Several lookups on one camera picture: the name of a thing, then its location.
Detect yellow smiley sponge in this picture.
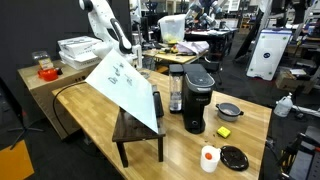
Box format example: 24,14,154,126
217,126,231,138

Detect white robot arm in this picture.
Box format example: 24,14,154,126
79,0,142,68

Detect black whiteboard eraser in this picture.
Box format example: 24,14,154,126
152,85,164,118

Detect dark wooden stand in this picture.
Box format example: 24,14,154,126
112,109,166,168

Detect background wooden table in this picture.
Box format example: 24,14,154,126
142,49,208,64

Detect black coffee machine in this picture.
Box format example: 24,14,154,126
169,64,215,134

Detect clear plastic storage bin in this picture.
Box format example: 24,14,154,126
158,14,186,44

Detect grey pot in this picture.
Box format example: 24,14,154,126
216,103,244,122

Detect orange ball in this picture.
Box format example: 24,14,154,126
205,153,212,160

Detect white cup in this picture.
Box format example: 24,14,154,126
200,146,221,173

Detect stacked white boxes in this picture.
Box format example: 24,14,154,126
58,36,101,70

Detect black pot lid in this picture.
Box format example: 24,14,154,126
220,146,249,171

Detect cardboard box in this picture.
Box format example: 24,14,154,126
18,60,95,139

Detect white panel board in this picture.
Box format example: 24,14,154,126
246,28,292,81

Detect white plastic jug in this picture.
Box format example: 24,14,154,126
273,93,293,117

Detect black power cable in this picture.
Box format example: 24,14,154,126
52,80,87,137

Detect black camera mount rig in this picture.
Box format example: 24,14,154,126
277,126,320,180

